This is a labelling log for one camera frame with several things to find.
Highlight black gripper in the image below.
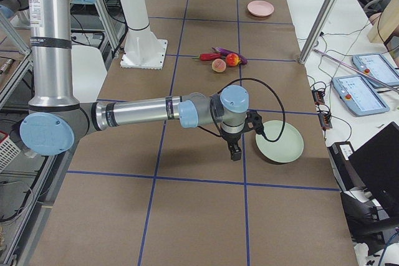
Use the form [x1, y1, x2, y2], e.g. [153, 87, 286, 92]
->
[221, 124, 244, 161]

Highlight peach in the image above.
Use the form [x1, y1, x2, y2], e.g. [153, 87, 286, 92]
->
[211, 59, 226, 73]

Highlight red pomegranate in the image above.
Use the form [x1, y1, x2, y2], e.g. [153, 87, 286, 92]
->
[225, 53, 241, 67]

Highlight red chili pepper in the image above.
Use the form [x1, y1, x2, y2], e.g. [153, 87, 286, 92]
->
[194, 53, 222, 61]

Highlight purple eggplant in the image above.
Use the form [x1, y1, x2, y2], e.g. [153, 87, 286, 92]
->
[212, 47, 248, 66]

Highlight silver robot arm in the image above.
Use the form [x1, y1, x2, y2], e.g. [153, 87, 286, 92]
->
[20, 0, 249, 161]

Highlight green plate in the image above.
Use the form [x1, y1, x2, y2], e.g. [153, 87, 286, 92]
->
[256, 122, 304, 163]

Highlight orange circuit board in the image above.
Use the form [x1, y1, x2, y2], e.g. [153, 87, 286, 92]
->
[311, 89, 325, 105]

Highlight near teach pendant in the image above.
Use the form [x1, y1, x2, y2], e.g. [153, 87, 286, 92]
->
[332, 75, 390, 116]

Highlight teach pendant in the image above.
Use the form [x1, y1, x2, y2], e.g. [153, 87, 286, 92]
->
[332, 75, 390, 116]
[352, 53, 398, 87]

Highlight black laptop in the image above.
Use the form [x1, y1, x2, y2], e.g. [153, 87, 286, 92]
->
[349, 122, 398, 216]

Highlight pink plate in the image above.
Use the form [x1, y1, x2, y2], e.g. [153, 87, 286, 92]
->
[247, 0, 274, 17]

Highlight far teach pendant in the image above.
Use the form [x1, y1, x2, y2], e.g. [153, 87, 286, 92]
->
[352, 53, 398, 87]

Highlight white plastic basket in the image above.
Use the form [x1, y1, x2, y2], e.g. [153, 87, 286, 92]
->
[0, 131, 21, 171]

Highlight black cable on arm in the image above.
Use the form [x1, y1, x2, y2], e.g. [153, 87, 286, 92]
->
[196, 78, 286, 143]

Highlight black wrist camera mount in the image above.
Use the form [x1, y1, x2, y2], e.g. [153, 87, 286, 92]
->
[243, 110, 266, 137]

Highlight white pedestal base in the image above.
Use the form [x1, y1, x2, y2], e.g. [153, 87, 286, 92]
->
[120, 0, 168, 70]

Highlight aluminium frame post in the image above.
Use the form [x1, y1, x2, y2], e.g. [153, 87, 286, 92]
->
[298, 0, 337, 65]

